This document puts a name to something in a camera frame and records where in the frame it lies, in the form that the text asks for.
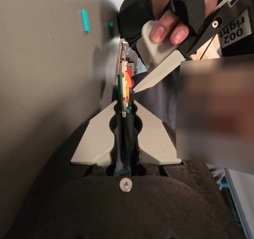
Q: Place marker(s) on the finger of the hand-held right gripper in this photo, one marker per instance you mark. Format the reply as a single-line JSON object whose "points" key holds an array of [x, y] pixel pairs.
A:
{"points": [[158, 72]]}

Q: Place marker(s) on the round colourful lego build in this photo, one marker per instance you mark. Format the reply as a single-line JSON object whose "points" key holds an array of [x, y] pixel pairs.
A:
{"points": [[124, 84]]}

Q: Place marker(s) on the person's right hand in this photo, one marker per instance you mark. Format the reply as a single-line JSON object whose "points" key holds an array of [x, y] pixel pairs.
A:
{"points": [[162, 5]]}

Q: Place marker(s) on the long teal lego plate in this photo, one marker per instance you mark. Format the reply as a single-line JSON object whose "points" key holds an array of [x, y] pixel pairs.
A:
{"points": [[85, 20]]}

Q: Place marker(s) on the small teal lego piece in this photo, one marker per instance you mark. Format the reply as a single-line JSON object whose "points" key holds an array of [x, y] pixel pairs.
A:
{"points": [[111, 27]]}

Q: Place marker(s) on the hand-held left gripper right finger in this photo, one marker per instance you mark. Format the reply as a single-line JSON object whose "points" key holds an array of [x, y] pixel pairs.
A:
{"points": [[156, 141]]}

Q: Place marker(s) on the person's right forearm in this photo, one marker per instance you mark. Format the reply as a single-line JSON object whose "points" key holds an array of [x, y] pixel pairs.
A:
{"points": [[135, 9]]}

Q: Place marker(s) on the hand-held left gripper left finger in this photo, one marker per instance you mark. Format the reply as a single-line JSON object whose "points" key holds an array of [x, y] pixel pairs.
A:
{"points": [[93, 139]]}

